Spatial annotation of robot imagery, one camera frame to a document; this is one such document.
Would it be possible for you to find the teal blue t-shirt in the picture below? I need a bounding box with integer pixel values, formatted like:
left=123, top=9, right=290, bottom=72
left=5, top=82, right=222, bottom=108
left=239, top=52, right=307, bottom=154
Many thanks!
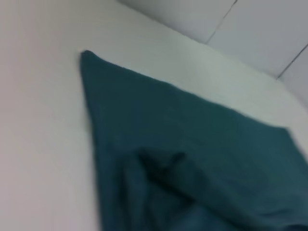
left=80, top=50, right=308, bottom=231

